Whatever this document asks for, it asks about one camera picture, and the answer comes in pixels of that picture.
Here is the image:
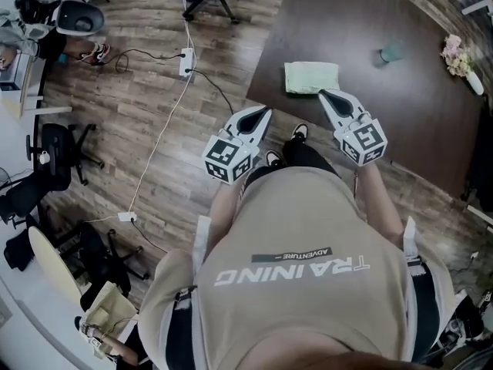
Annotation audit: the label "long white power strip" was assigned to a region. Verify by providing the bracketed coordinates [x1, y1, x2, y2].
[179, 47, 195, 78]

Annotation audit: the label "person's left forearm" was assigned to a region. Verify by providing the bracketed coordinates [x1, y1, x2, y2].
[210, 179, 247, 233]

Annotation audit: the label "person's black trousers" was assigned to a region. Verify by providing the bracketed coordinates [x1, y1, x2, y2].
[244, 135, 342, 188]

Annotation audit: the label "person's beige t-shirt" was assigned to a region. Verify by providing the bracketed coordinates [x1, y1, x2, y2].
[137, 166, 461, 370]

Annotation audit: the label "person's right forearm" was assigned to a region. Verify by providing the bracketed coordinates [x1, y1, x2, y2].
[354, 162, 407, 246]

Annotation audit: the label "person's right shoe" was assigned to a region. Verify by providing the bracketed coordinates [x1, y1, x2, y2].
[291, 123, 310, 143]

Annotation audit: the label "teal glass cup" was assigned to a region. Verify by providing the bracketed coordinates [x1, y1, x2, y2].
[379, 39, 406, 64]

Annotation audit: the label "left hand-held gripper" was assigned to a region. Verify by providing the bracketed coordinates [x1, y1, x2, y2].
[203, 105, 273, 186]

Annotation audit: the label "white desk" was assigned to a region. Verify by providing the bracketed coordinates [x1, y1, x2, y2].
[0, 58, 74, 121]

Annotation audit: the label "round beige side table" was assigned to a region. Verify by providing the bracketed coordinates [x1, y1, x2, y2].
[27, 225, 84, 304]

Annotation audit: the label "black power cable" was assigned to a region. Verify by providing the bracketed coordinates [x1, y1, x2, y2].
[114, 48, 184, 72]
[186, 67, 236, 116]
[130, 217, 170, 254]

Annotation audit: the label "pink flower bouquet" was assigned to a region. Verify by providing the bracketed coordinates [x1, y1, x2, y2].
[441, 34, 477, 79]

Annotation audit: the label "white table leg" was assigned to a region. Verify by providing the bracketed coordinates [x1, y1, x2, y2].
[465, 202, 493, 223]

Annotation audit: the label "grey storage box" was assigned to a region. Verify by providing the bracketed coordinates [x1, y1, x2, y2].
[0, 52, 30, 92]

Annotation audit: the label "white power cable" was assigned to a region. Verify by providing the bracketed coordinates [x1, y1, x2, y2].
[82, 0, 200, 224]

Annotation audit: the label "white vase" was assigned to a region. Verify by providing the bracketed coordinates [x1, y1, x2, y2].
[464, 70, 485, 96]

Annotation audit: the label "black bag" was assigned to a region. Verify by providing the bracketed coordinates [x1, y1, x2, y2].
[3, 232, 36, 272]

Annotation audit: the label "green cloth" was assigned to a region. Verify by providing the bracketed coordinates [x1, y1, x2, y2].
[283, 60, 340, 95]

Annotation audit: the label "white and black office chair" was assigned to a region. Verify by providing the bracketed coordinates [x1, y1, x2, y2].
[55, 0, 106, 37]

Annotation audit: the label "beige tote bag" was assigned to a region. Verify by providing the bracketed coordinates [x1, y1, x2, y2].
[80, 281, 139, 358]

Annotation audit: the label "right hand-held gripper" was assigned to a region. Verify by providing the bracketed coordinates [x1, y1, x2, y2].
[317, 89, 388, 168]

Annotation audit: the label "black harness shoulder strap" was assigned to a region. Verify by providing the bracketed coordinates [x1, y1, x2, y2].
[165, 216, 213, 370]
[402, 216, 440, 364]

